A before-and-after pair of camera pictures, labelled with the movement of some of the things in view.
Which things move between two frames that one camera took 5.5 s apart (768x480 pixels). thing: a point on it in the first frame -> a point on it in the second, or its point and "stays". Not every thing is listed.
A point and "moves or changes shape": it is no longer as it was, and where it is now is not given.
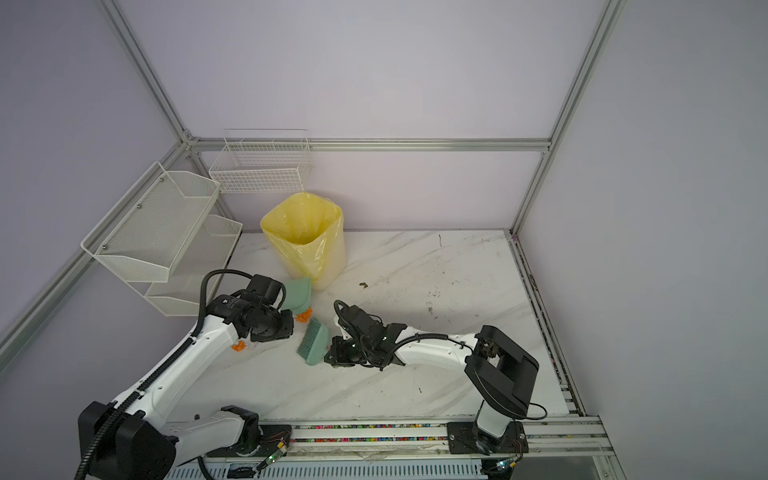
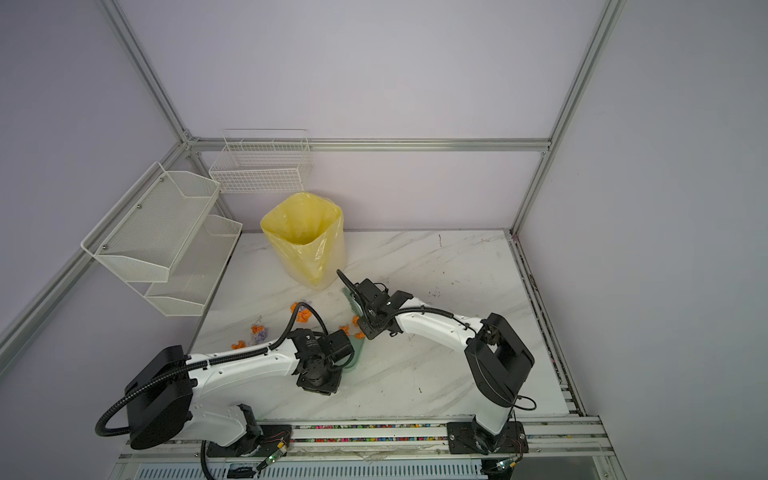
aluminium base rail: x=557 y=450 stays
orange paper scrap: x=304 y=317 stays
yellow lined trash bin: x=306 y=237 stays
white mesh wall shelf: x=162 y=240 stays
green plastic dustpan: x=298 y=295 moves or changes shape
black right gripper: x=338 y=359 -> x=370 y=333
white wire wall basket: x=263 y=160 stays
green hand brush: x=314 y=342 moves or changes shape
